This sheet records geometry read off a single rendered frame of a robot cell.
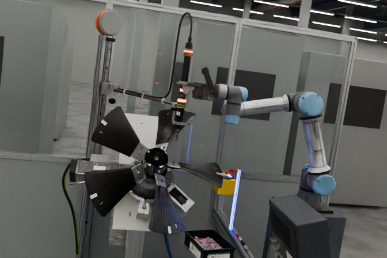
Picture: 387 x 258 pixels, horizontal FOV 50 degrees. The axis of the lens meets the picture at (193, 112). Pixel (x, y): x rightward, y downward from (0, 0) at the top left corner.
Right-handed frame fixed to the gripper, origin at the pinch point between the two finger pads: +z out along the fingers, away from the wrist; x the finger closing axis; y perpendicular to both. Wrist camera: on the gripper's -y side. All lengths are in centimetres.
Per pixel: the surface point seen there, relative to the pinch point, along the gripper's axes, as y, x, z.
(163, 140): 31.4, 8.0, 2.5
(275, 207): 38, -65, -32
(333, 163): 47, 71, -132
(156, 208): 58, -19, 5
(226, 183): 55, 21, -39
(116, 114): 21.4, 11.0, 27.9
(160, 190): 52, -12, 3
